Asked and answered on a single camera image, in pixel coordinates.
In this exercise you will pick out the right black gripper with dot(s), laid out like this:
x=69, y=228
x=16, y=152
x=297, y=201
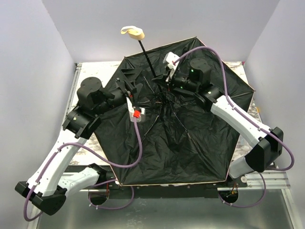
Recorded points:
x=165, y=78

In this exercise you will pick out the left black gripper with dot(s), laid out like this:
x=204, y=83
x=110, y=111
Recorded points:
x=127, y=87

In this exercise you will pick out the beige umbrella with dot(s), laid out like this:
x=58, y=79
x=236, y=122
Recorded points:
x=180, y=142

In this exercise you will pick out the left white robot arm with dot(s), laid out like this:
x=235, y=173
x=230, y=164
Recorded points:
x=46, y=189

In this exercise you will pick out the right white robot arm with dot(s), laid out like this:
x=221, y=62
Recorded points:
x=263, y=140

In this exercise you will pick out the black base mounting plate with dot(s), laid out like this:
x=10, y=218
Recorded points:
x=208, y=190

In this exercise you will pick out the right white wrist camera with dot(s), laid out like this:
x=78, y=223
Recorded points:
x=171, y=61

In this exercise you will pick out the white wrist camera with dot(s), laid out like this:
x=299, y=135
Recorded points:
x=136, y=114
x=171, y=61

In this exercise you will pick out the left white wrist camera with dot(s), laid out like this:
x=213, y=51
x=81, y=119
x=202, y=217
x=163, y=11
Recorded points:
x=136, y=114

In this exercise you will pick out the aluminium frame rail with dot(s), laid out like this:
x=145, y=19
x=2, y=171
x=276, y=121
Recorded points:
x=272, y=180

